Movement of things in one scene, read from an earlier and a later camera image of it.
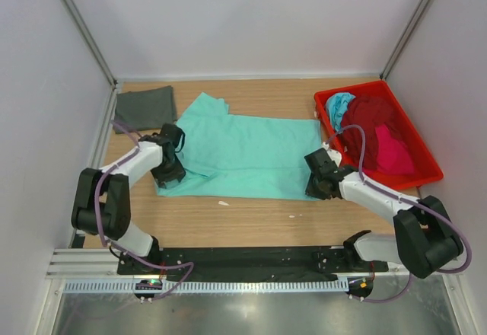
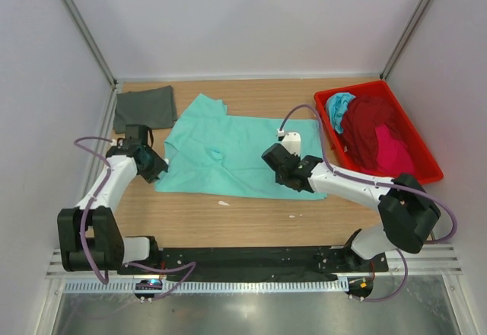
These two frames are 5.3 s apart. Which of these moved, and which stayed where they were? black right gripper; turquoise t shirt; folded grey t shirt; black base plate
Moved: black right gripper
Stayed: black base plate; folded grey t shirt; turquoise t shirt
